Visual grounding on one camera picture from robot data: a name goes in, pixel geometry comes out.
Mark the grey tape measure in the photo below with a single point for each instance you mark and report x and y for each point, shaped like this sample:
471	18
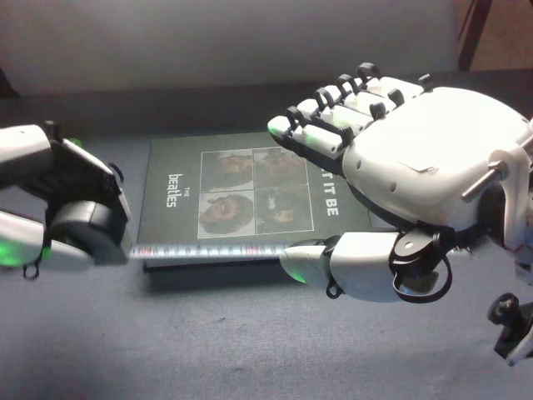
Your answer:
91	221

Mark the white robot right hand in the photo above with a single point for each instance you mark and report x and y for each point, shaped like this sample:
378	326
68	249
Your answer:
429	146

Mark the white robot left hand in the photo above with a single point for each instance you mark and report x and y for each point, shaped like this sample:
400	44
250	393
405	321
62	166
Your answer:
25	237

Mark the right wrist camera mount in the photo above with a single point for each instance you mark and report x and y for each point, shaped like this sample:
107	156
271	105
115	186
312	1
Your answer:
510	329

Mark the black Let It Be album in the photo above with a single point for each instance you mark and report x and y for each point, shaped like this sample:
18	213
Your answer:
175	225

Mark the grey tablecloth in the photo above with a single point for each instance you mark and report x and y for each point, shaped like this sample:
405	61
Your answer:
208	341

